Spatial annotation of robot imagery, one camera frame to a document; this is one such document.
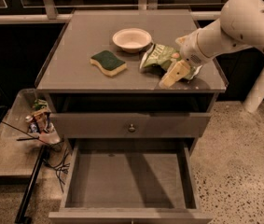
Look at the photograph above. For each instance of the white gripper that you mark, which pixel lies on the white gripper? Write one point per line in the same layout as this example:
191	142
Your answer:
189	54

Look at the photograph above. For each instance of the grey drawer cabinet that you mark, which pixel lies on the grey drawer cabinet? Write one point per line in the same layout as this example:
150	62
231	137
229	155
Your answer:
71	84

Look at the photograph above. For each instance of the white paper bowl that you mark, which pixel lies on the white paper bowl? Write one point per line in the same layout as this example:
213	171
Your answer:
132	40

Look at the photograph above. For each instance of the black metal floor rail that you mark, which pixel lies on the black metal floor rail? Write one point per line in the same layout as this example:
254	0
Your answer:
21	218

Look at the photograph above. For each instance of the closed grey top drawer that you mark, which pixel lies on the closed grey top drawer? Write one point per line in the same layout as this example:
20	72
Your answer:
115	125

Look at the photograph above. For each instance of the green yellow sponge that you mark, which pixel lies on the green yellow sponge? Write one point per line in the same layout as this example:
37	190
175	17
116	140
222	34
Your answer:
108	63

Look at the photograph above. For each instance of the clear plastic bin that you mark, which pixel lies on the clear plastic bin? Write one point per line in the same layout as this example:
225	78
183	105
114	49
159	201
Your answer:
17	126

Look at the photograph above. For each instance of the white diagonal post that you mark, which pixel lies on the white diagonal post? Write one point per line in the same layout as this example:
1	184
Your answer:
256	95

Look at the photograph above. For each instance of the round metal drawer knob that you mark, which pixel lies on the round metal drawer knob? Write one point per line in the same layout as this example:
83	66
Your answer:
131	128

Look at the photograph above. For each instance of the snack packages in bin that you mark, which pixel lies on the snack packages in bin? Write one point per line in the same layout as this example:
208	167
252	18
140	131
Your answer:
39	119

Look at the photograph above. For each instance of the open grey middle drawer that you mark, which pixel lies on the open grey middle drawer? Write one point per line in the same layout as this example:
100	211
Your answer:
130	181

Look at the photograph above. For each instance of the green jalapeno chip bag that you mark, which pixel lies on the green jalapeno chip bag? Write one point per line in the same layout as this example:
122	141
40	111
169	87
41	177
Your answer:
165	56

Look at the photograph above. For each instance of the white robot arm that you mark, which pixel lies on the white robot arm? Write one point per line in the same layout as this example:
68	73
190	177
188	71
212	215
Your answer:
240	26

